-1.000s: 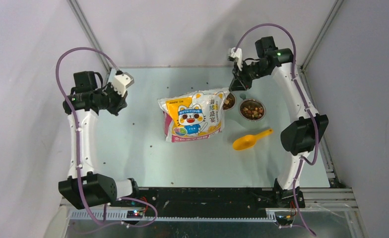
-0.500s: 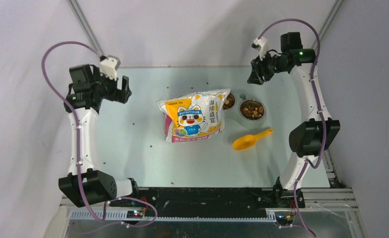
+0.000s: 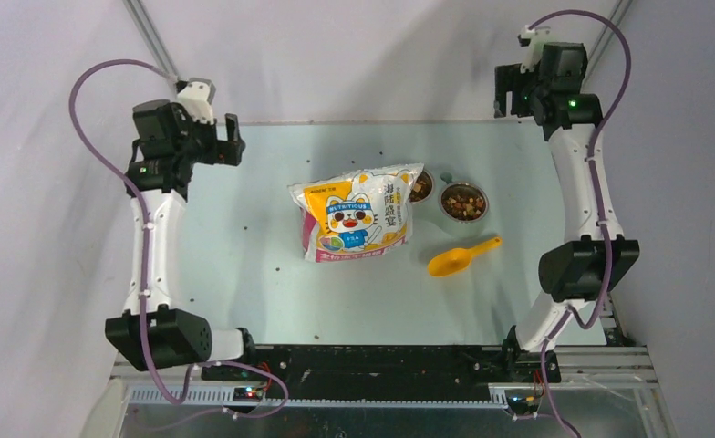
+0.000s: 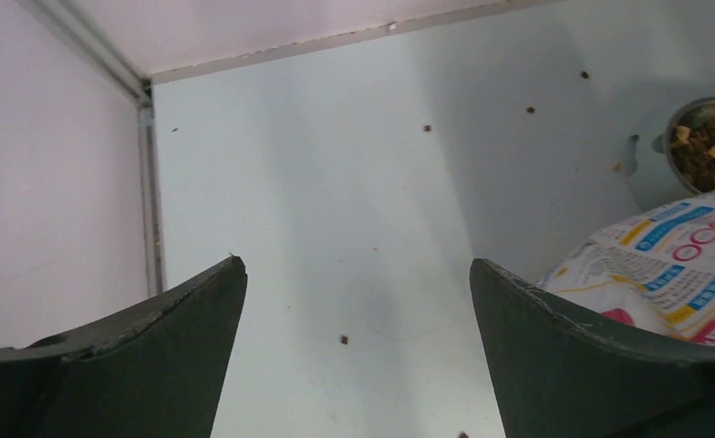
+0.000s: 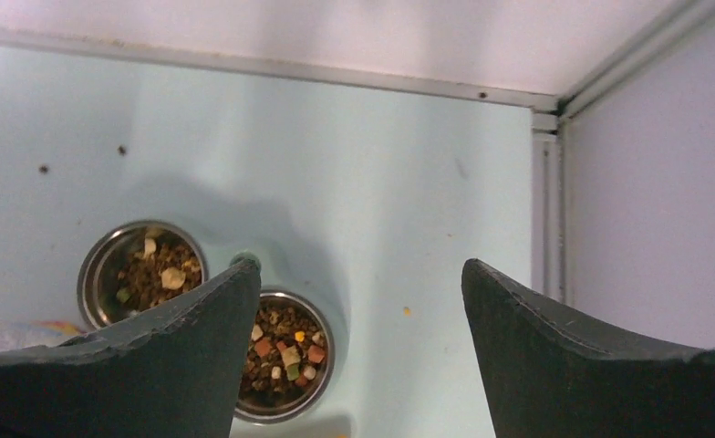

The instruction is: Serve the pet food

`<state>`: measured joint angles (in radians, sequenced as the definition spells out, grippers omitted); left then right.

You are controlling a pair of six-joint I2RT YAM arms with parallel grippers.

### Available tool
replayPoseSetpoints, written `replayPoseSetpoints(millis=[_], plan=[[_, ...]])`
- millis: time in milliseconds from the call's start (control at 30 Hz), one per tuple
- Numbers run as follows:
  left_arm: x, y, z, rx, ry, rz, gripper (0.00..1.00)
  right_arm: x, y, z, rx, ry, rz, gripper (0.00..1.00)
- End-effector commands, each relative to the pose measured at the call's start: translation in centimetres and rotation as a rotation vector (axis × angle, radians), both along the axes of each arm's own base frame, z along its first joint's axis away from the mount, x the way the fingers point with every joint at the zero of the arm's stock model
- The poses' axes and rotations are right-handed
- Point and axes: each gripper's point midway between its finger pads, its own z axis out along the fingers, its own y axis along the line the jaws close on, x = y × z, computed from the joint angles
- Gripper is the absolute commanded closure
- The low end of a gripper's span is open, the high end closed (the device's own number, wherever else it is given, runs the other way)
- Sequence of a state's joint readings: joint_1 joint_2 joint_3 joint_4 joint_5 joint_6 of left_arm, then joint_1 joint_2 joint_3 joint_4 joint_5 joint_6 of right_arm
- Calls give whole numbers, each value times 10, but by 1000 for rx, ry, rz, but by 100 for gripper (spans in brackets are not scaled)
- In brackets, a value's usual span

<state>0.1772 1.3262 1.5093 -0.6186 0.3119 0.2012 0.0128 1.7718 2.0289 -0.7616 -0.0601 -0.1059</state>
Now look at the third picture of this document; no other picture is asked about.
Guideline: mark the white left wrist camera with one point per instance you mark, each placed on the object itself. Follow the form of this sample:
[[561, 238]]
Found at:
[[196, 95]]

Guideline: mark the steel bowl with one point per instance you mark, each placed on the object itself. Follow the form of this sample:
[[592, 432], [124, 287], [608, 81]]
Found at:
[[464, 202], [422, 188]]

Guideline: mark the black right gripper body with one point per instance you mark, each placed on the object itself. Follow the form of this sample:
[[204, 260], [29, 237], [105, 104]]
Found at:
[[524, 86]]

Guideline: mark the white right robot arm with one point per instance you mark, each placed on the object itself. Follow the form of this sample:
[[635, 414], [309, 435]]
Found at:
[[595, 255]]

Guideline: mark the yellow plastic scoop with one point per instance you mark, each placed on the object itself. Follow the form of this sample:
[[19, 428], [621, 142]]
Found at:
[[459, 259]]

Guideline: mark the aluminium frame rail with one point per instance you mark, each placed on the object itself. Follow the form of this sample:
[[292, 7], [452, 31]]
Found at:
[[587, 367]]

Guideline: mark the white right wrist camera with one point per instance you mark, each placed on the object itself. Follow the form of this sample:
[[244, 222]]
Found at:
[[534, 39]]

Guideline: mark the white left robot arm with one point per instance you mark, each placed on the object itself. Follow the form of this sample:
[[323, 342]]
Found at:
[[155, 330]]

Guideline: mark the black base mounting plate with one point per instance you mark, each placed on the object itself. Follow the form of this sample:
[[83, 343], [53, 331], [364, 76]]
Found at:
[[450, 373]]

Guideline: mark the pet food bag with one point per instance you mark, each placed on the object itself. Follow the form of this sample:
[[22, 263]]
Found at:
[[357, 214]]

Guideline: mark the right steel bowl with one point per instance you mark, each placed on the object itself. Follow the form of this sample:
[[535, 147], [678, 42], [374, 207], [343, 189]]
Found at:
[[464, 202]]

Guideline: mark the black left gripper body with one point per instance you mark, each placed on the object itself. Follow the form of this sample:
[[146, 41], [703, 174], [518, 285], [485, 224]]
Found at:
[[207, 148]]

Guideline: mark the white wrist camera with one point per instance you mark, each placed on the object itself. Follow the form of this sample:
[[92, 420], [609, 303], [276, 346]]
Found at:
[[196, 95], [534, 39]]

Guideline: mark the left steel bowl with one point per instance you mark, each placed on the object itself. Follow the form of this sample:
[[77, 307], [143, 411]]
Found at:
[[422, 188]]

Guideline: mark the pale green bowl stand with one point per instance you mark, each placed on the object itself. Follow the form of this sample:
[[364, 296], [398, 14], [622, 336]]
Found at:
[[430, 210]]

